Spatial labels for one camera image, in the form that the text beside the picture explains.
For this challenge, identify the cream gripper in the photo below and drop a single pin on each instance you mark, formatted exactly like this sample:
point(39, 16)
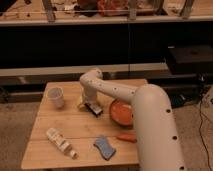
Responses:
point(83, 100)

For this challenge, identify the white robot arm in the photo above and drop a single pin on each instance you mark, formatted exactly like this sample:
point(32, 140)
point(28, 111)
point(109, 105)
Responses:
point(158, 143)

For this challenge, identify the black box on right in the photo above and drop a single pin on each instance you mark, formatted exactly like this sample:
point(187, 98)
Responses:
point(190, 59)

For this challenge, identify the long workbench shelf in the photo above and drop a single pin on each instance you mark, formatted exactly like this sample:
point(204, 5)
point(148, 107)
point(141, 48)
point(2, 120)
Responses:
point(88, 12)

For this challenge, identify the orange carrot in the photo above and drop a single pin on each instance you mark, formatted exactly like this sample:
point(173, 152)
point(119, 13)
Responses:
point(129, 137)

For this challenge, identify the white tube bottle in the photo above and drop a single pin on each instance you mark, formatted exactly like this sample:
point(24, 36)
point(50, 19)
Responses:
point(62, 144)

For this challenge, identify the blue sponge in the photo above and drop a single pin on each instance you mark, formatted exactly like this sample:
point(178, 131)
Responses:
point(104, 147)

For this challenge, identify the orange bowl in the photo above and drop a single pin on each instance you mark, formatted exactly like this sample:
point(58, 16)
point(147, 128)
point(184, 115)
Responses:
point(121, 113)

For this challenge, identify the white ceramic cup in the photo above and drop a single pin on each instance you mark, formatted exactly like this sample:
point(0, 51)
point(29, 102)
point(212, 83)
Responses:
point(55, 96)

